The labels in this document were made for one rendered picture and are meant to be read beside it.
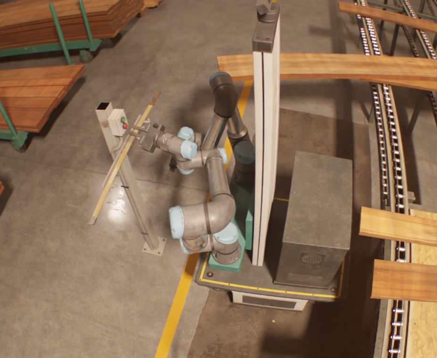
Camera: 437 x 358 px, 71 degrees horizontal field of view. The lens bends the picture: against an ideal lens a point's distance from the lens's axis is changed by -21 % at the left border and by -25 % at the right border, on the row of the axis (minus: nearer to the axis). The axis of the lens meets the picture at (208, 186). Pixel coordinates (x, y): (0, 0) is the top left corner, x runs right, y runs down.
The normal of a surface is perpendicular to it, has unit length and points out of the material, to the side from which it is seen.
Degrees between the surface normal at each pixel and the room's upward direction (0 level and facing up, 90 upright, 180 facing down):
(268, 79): 90
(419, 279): 0
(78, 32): 90
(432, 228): 0
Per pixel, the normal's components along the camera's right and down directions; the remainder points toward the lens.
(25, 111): -0.08, -0.61
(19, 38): -0.26, 0.78
